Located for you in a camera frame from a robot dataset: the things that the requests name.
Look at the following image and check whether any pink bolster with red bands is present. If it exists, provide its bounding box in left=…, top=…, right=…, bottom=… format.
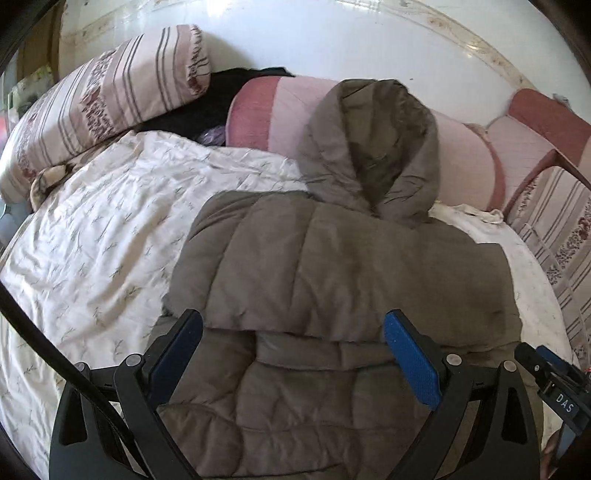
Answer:
left=225, top=76, right=506, bottom=213

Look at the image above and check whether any purple cloth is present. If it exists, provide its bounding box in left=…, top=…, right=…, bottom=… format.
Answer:
left=196, top=127, right=229, bottom=146

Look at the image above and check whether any black cable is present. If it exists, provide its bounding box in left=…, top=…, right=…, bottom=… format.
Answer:
left=0, top=281, right=134, bottom=480

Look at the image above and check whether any pink pillow with red edge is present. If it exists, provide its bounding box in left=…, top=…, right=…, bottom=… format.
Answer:
left=487, top=89, right=591, bottom=222

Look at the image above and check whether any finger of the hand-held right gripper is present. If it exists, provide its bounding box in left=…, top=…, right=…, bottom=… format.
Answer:
left=515, top=342, right=583, bottom=398

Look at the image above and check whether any grey-olive hooded puffer jacket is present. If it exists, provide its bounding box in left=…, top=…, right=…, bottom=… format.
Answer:
left=154, top=78, right=525, bottom=480

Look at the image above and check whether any white leaf-print bed sheet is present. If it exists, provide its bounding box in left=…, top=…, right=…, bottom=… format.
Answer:
left=0, top=129, right=578, bottom=480

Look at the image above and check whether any stained glass window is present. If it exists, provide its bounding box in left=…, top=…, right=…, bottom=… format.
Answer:
left=0, top=65, right=56, bottom=139

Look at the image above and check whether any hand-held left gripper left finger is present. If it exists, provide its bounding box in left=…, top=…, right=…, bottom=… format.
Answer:
left=48, top=308, right=204, bottom=480

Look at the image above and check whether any cream and brown patterned cloth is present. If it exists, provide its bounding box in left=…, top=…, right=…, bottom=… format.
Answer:
left=28, top=164, right=75, bottom=208

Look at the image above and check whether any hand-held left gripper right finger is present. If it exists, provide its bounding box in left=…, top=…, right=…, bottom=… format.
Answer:
left=384, top=309, right=541, bottom=480

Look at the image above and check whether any striped floral pillow with zipper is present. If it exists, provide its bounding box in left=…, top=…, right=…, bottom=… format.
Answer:
left=505, top=138, right=591, bottom=365

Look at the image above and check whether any black cloth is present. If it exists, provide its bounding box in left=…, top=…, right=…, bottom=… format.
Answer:
left=134, top=67, right=296, bottom=141

